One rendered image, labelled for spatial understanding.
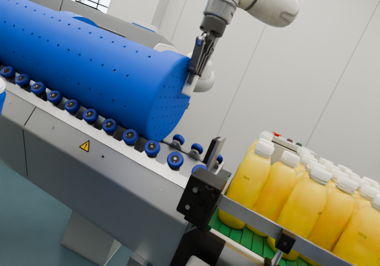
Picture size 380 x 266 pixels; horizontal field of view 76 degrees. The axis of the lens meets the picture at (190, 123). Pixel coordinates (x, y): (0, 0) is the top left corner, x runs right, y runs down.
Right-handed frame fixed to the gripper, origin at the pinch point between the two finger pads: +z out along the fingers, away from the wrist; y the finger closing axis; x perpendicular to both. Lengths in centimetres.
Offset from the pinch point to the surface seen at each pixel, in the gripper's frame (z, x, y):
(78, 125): 23.8, 23.5, -13.6
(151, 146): 19.3, -0.8, -13.1
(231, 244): 26.5, -29.5, -23.4
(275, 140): 7.4, -31.2, 22.0
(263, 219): 18.7, -32.9, -22.7
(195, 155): 21.7, -9.0, 7.3
